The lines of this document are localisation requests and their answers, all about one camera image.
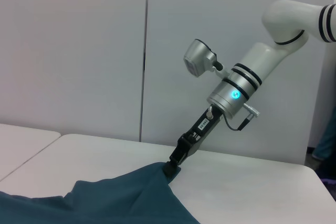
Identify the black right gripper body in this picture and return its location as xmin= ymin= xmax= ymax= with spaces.
xmin=177 ymin=105 xmax=224 ymax=156

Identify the right arm plug with cable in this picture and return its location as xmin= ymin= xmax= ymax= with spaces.
xmin=222 ymin=102 xmax=261 ymax=132

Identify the blue shirt with FREE print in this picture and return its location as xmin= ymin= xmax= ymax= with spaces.
xmin=0 ymin=161 xmax=202 ymax=224

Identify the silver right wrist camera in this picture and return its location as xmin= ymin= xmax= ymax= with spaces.
xmin=183 ymin=39 xmax=232 ymax=79

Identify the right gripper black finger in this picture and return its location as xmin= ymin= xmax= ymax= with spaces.
xmin=162 ymin=141 xmax=197 ymax=183

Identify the standing person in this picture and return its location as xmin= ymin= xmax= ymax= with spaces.
xmin=311 ymin=111 xmax=336 ymax=168

